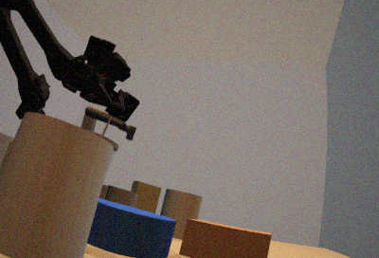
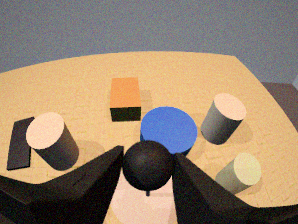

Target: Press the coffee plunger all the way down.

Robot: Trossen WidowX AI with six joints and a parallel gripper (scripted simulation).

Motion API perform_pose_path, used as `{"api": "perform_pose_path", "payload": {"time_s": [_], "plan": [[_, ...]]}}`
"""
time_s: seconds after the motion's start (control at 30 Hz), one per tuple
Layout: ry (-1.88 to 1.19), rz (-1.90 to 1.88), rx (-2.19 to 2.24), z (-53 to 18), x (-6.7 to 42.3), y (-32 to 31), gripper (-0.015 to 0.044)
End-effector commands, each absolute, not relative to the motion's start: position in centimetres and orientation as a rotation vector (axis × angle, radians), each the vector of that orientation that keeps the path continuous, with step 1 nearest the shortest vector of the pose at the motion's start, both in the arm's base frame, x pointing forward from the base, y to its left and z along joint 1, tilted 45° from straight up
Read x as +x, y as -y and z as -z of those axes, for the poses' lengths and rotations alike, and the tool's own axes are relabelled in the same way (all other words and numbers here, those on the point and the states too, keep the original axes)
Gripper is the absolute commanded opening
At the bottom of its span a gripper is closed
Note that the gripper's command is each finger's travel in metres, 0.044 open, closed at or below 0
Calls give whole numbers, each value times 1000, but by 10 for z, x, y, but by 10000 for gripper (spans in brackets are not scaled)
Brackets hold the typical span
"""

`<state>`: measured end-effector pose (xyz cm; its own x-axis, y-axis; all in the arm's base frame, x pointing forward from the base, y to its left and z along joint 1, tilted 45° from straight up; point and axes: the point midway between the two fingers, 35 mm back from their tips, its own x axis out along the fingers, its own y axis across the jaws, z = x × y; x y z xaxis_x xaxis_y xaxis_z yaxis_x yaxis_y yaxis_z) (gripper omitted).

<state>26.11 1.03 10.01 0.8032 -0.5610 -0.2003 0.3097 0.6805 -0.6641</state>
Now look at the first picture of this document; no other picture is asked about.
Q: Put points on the pale yellow cylinder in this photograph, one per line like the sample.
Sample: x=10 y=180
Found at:
x=5 y=144

